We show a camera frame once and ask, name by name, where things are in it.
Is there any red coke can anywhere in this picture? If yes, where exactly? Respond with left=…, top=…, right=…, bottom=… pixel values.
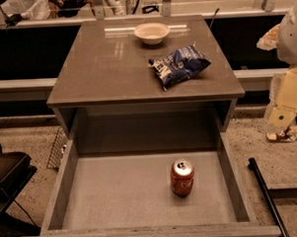
left=170, top=158, right=194, bottom=198

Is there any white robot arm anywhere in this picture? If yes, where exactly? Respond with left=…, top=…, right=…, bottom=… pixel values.
left=257, top=1, right=297, bottom=133

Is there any grey cabinet counter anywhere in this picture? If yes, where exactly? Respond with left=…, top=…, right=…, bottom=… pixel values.
left=47, top=15, right=244, bottom=133

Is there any open grey top drawer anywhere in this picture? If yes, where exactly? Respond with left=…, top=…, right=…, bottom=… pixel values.
left=12, top=99, right=282, bottom=237

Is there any blue chip bag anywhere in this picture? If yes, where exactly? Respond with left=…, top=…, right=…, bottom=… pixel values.
left=148, top=45, right=211, bottom=90

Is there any white bowl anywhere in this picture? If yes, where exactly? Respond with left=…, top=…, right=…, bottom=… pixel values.
left=134, top=23, right=171, bottom=45

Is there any brown snack wrapper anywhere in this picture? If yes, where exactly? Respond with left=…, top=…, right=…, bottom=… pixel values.
left=265, top=125, right=297, bottom=142

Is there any black tray stand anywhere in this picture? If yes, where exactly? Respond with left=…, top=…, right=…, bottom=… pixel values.
left=0, top=144, right=40, bottom=236

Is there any wire mesh basket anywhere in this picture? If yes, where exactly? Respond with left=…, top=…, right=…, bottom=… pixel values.
left=46, top=127, right=67, bottom=171

